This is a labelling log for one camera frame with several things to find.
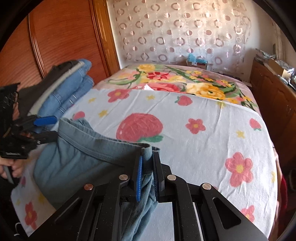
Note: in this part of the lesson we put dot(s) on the blue folded jeans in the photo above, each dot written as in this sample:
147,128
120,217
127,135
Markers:
68,93

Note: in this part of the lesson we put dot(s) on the blue item on headboard box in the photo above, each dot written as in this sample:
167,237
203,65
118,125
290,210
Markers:
193,61

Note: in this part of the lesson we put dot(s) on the teal blue denim shorts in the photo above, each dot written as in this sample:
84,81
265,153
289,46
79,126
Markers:
80,156

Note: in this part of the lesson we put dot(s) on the black folded pants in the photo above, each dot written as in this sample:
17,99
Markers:
29,95

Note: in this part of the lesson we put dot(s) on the cardboard box on cabinet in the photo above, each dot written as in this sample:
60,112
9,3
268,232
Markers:
277,69

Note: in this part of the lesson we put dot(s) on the brown louvered wooden wardrobe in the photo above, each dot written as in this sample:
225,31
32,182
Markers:
37,35

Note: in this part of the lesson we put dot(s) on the white strawberry flower bedsheet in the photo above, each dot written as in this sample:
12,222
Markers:
31,206

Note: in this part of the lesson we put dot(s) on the pink circle pattern curtain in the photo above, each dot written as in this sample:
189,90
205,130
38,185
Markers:
169,32

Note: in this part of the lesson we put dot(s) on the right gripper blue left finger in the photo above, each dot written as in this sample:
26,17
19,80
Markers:
138,178

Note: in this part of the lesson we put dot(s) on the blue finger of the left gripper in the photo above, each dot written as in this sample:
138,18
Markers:
45,121
46,137

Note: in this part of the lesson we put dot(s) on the long wooden side cabinet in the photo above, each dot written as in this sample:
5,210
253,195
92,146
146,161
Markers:
276,103

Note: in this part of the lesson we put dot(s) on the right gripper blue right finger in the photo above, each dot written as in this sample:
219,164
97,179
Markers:
159,180

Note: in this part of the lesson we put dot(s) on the pink floral blanket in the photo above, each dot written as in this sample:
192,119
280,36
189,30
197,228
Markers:
180,83

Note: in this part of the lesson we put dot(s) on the grey folded pants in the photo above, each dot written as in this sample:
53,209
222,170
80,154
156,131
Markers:
37,105

